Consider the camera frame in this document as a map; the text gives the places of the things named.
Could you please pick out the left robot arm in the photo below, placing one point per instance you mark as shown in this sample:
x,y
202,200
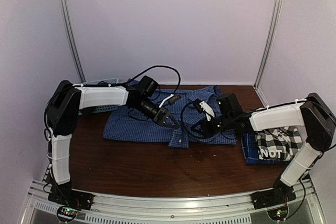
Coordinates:
x,y
62,111

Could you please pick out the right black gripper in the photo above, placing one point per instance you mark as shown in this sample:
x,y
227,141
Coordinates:
x,y
205,129

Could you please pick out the front aluminium rail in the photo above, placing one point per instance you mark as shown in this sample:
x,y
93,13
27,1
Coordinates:
x,y
232,208

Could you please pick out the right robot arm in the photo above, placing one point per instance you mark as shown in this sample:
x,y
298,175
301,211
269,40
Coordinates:
x,y
299,132

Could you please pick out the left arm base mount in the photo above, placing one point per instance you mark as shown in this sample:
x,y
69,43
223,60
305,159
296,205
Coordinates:
x,y
71,202

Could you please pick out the right aluminium frame post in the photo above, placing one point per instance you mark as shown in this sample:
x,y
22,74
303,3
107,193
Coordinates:
x,y
276,10

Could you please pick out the left aluminium frame post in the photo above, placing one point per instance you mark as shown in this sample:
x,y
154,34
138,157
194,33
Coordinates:
x,y
71,40

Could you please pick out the aluminium frame post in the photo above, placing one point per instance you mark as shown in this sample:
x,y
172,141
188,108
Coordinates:
x,y
71,40
276,10

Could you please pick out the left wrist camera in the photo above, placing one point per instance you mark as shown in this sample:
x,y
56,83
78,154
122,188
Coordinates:
x,y
170,100

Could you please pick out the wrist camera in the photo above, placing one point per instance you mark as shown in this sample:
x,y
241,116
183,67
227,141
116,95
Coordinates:
x,y
170,100
203,107

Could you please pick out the blue plaid folded shirt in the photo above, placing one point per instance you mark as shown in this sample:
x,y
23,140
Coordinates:
x,y
251,155

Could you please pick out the black white plaid shirt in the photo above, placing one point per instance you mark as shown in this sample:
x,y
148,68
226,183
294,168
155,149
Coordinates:
x,y
279,144

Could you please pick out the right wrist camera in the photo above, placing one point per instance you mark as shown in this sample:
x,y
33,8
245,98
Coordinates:
x,y
203,107

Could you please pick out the light blue plastic basket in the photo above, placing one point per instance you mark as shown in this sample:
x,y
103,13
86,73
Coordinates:
x,y
101,108

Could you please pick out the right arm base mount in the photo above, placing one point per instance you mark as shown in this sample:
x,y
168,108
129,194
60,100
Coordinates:
x,y
275,200

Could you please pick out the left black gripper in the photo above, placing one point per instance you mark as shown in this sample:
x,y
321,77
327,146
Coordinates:
x,y
163,116

